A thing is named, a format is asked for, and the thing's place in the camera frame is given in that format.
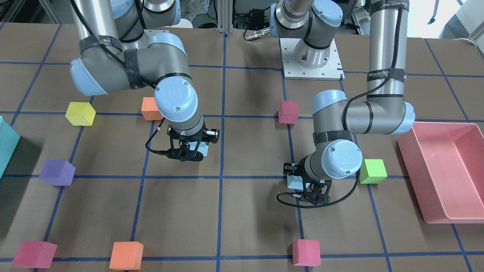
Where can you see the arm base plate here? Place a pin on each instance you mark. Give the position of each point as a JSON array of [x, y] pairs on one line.
[[302, 62]]

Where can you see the pink plastic tray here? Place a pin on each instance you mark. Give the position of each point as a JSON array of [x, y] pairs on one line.
[[445, 164]]

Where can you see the orange block front row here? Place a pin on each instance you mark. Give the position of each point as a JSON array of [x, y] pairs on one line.
[[126, 255]]

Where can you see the orange block row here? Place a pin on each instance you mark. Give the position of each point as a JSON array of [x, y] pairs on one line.
[[149, 110], [126, 255]]

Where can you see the orange block back row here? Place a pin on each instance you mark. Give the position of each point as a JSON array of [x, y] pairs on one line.
[[149, 110]]

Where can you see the purple block near teal tray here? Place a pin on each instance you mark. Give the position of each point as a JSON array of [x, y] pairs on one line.
[[57, 172]]

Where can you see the green block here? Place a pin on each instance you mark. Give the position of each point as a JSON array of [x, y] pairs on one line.
[[373, 171]]

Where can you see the light blue block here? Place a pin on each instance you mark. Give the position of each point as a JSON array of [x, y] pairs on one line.
[[295, 182], [203, 148]]

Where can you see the pink block back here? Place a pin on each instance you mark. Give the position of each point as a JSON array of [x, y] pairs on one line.
[[288, 112]]

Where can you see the teal plastic tray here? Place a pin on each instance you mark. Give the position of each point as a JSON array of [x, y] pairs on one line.
[[9, 139]]

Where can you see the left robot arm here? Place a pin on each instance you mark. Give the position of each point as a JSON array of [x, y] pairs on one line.
[[379, 110]]

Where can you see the pink block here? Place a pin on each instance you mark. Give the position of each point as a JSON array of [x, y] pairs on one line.
[[288, 112], [34, 254], [306, 253]]

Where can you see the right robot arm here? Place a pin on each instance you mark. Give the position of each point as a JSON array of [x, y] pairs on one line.
[[118, 53]]

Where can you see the pink block front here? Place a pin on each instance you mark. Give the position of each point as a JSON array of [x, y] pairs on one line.
[[306, 253], [34, 254]]

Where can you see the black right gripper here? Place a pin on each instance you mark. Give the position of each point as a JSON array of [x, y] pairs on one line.
[[213, 134]]

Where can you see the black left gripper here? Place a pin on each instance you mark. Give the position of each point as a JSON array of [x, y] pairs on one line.
[[289, 168]]

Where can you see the yellow block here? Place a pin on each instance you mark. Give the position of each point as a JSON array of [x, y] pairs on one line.
[[80, 114]]

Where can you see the aluminium frame post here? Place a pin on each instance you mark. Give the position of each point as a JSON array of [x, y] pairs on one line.
[[224, 16]]

